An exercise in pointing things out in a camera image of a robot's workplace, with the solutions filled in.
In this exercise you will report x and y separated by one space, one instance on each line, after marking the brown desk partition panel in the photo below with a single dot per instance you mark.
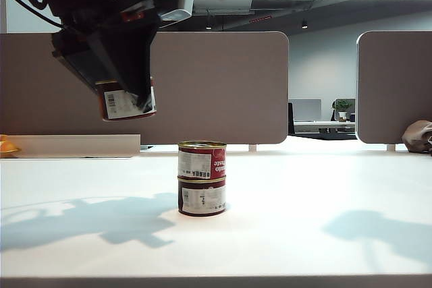
219 85
395 85

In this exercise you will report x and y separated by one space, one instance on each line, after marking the brown crumpled bag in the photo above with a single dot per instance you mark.
416 138

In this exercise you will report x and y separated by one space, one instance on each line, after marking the orange crumpled cloth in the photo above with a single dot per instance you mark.
7 147

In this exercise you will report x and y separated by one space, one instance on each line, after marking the red tomato paste can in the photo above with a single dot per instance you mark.
202 197
113 106
216 160

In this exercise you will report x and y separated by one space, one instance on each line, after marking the grey computer monitor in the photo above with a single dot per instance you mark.
307 110

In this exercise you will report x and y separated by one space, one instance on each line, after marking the black ceiling spotlight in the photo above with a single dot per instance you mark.
304 25

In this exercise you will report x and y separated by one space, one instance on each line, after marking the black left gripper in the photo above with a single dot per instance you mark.
128 8

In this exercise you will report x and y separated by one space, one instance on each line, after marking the green potted plant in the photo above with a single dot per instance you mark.
343 106

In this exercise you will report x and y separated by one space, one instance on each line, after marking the white background office desk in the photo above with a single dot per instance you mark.
324 126

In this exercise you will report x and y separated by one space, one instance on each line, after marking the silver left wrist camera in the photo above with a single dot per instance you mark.
179 4

